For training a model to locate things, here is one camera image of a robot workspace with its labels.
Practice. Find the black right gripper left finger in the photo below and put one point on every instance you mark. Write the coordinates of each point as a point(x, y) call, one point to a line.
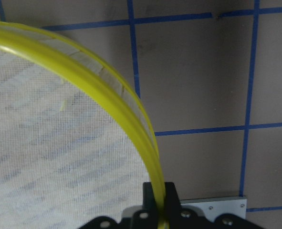
point(150, 206)

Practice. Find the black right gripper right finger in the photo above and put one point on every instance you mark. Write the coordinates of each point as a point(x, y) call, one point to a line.
point(172, 207)

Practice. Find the yellow steamer layer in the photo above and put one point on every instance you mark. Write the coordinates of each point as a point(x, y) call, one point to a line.
point(75, 140)

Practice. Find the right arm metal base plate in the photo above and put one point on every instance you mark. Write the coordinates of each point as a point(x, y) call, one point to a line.
point(211, 208)

